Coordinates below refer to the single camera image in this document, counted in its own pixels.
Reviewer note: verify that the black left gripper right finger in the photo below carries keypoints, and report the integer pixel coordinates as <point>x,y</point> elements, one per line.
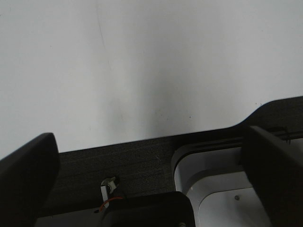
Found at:
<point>275,170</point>

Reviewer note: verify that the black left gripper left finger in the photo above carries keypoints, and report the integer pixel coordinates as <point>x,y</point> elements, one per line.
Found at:
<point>27,176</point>

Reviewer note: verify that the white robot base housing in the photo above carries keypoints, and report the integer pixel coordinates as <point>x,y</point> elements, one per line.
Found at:
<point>211,176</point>

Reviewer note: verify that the black robot mounting block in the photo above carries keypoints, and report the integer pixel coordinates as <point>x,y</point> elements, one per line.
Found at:
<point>171,209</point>

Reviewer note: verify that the white tag with wire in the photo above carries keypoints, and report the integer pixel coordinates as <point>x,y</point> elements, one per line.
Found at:
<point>107,188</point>

